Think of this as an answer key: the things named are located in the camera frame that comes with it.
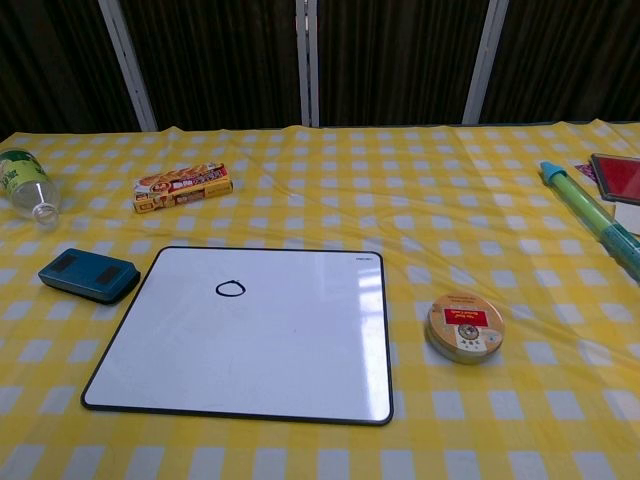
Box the blue whiteboard eraser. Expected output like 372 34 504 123
37 247 142 306

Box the clear plastic bottle green label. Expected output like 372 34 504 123
0 148 63 233

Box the white metal frame post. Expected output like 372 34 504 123
295 0 321 128
97 0 159 132
462 0 510 125

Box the white dry-erase board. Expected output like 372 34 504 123
80 245 395 427

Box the yellow white checkered tablecloth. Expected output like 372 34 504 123
0 119 640 480

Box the white paper card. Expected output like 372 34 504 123
612 200 640 237

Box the green blue tube toy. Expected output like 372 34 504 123
538 160 640 283

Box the yellow curry roux box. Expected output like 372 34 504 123
132 161 235 215

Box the red ink pad black frame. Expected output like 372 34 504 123
588 152 640 205

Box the round gold tin red label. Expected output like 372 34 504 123
424 292 506 366

